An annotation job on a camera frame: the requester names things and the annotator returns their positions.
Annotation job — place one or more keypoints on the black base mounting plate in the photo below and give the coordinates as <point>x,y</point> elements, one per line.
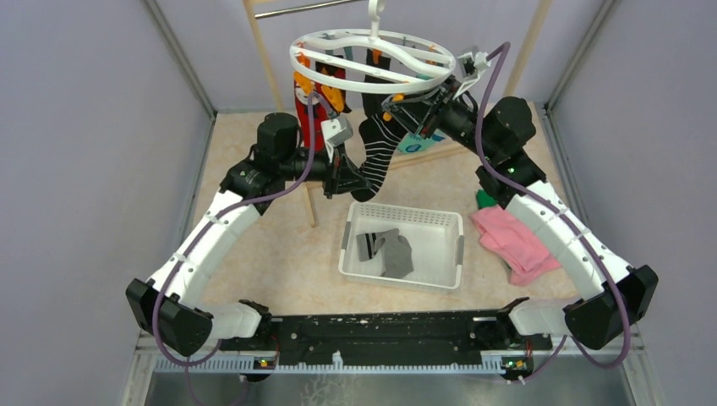
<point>464,337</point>

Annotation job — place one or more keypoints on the aluminium rail frame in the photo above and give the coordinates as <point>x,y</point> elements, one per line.
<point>148,360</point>

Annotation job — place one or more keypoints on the white round sock hanger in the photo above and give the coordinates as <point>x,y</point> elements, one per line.
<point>371,61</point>

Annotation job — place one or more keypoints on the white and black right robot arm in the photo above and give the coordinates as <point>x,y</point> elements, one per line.
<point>613,295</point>

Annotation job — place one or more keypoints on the green cloth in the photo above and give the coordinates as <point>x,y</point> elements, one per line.
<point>484,200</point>

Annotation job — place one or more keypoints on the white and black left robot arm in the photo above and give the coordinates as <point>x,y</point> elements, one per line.
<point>167,304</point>

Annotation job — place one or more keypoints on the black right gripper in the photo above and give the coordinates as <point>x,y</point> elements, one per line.
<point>445,100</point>

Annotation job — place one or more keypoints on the pink cloth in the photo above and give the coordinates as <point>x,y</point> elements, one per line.
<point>502,234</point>

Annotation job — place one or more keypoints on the wooden drying rack frame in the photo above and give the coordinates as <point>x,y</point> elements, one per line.
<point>278,78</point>

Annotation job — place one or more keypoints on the grey sock with black stripes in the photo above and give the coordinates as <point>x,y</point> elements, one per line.
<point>393,248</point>

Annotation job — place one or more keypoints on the black white striped sock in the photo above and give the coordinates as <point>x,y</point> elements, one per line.
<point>381,139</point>

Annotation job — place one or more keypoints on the white slotted cable duct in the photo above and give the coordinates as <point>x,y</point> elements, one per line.
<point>253,365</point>

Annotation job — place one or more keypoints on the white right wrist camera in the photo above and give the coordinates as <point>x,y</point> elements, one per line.
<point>472,63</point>

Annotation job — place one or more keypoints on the red sock with cat face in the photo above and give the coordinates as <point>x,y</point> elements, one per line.
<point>305,119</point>

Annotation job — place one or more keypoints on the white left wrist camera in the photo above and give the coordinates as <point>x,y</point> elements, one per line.
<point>336,131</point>

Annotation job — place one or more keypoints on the white perforated plastic basket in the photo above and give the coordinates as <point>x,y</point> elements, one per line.
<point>436,237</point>

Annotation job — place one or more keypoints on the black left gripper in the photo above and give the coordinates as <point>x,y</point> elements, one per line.
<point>341,176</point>

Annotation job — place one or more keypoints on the teal patterned sock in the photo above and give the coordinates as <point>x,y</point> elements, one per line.
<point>414,143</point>

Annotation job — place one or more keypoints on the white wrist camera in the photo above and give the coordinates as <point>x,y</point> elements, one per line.
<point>472,63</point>
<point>336,131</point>

